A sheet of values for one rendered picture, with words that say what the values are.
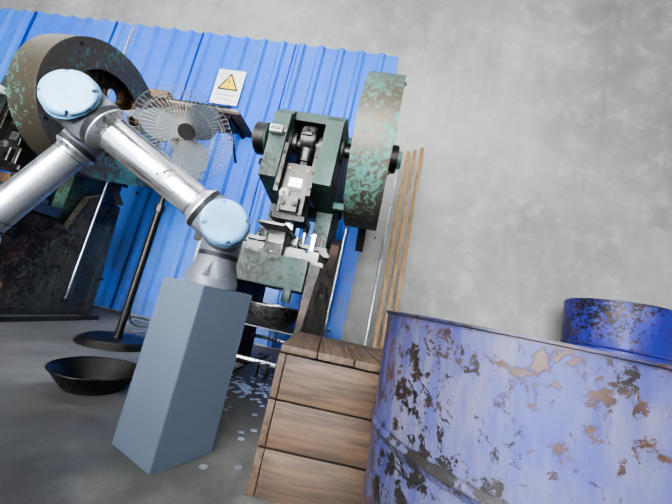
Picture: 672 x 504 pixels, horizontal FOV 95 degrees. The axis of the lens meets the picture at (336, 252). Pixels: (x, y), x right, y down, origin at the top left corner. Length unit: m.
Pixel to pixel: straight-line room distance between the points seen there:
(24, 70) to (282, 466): 2.18
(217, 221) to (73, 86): 0.41
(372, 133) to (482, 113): 2.23
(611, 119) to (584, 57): 0.70
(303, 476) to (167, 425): 0.35
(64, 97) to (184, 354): 0.63
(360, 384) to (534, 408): 0.52
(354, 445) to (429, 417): 0.49
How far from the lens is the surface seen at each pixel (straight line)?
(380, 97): 1.52
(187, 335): 0.88
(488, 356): 0.37
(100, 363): 1.63
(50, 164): 1.07
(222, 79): 3.85
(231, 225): 0.80
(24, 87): 2.35
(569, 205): 3.47
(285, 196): 1.65
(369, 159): 1.42
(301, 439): 0.87
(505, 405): 0.37
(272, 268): 1.44
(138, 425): 1.02
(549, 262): 3.24
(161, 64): 4.29
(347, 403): 0.84
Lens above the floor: 0.47
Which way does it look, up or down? 10 degrees up
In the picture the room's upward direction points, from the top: 12 degrees clockwise
